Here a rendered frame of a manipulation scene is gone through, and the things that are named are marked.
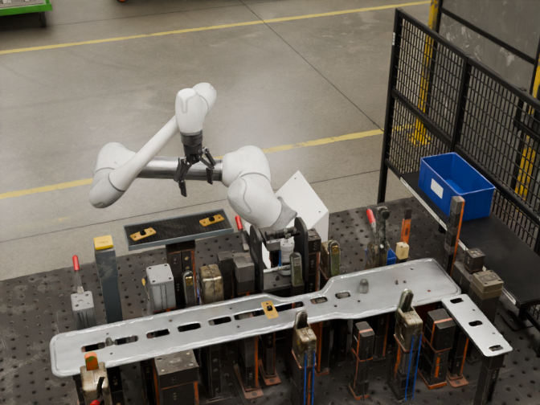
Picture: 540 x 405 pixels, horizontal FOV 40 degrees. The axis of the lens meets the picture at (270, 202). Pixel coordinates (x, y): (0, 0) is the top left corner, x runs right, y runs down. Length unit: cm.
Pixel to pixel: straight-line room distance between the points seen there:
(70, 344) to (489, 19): 336
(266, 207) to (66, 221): 206
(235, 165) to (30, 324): 106
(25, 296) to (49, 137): 292
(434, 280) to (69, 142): 375
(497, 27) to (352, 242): 198
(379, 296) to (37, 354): 126
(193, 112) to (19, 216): 242
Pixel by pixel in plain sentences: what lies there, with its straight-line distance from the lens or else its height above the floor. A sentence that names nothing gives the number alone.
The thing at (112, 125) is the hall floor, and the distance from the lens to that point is 601.
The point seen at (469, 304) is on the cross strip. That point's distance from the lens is 258.
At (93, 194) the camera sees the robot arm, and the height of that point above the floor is 100.
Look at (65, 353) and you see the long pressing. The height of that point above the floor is 100.
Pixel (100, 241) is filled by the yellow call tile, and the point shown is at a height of 116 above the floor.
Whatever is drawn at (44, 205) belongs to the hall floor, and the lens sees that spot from 507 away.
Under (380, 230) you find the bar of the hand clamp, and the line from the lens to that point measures 264.
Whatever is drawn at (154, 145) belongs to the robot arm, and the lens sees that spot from 301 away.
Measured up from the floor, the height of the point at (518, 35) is 115.
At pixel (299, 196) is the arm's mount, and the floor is 92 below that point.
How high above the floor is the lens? 261
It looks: 32 degrees down
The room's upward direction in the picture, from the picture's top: straight up
